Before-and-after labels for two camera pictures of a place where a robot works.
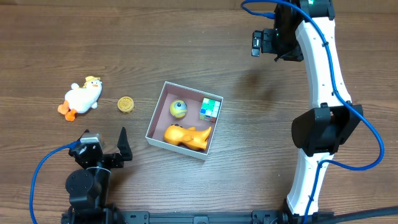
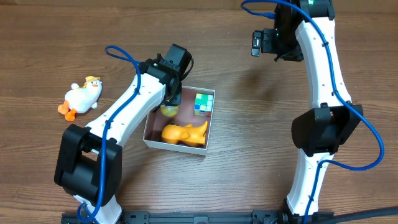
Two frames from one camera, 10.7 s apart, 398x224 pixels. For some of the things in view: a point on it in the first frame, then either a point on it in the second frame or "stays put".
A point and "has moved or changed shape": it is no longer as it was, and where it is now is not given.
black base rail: (256, 217) stays put
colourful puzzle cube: (209, 109) to (203, 104)
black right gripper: (285, 53) stays put
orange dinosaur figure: (189, 137) has moved or changed shape
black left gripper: (106, 158) to (173, 98)
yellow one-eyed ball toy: (178, 109) to (170, 111)
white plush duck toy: (80, 99) stays put
